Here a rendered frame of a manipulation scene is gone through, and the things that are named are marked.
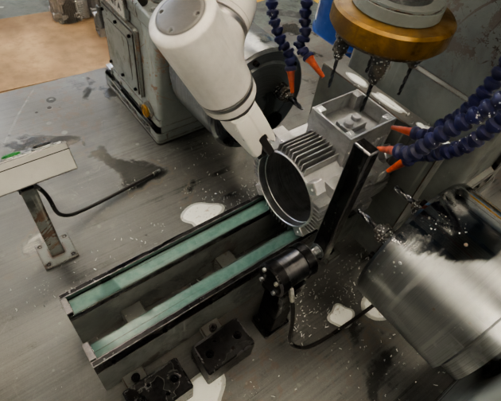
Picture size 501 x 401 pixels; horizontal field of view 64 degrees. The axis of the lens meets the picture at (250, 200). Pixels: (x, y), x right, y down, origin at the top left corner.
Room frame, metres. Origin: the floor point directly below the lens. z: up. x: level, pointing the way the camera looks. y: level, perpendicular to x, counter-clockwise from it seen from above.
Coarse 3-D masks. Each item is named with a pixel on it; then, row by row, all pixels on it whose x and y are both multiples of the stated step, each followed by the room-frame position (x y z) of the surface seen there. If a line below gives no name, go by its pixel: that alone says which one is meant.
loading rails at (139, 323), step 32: (224, 224) 0.48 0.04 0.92; (256, 224) 0.52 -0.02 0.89; (352, 224) 0.60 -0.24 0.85; (160, 256) 0.39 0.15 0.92; (192, 256) 0.41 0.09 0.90; (224, 256) 0.45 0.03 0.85; (256, 256) 0.42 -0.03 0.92; (96, 288) 0.30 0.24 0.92; (128, 288) 0.32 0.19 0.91; (160, 288) 0.36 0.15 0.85; (192, 288) 0.33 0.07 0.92; (224, 288) 0.34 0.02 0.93; (256, 288) 0.40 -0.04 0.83; (96, 320) 0.27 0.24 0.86; (128, 320) 0.29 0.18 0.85; (160, 320) 0.27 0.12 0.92; (192, 320) 0.29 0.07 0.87; (96, 352) 0.20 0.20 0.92; (128, 352) 0.21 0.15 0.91; (160, 352) 0.25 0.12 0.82; (128, 384) 0.18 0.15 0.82
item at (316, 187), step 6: (276, 138) 0.57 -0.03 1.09; (270, 144) 0.56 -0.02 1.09; (276, 144) 0.56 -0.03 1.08; (384, 144) 0.61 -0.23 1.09; (384, 156) 0.59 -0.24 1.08; (390, 156) 0.59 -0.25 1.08; (312, 180) 0.49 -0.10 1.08; (318, 180) 0.48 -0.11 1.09; (258, 186) 0.56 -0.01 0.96; (312, 186) 0.47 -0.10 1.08; (318, 186) 0.47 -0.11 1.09; (324, 186) 0.48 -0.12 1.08; (258, 192) 0.56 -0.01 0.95; (312, 192) 0.47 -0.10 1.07; (318, 192) 0.47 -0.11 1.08; (324, 192) 0.47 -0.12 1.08; (294, 228) 0.48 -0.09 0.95; (300, 228) 0.47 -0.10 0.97; (300, 234) 0.46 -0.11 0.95; (306, 234) 0.47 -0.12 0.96
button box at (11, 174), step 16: (48, 144) 0.47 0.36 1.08; (64, 144) 0.47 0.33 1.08; (0, 160) 0.42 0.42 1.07; (16, 160) 0.42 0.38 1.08; (32, 160) 0.43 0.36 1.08; (48, 160) 0.44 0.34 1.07; (64, 160) 0.45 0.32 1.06; (0, 176) 0.39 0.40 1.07; (16, 176) 0.40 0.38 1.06; (32, 176) 0.41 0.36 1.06; (48, 176) 0.42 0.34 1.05; (0, 192) 0.37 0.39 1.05
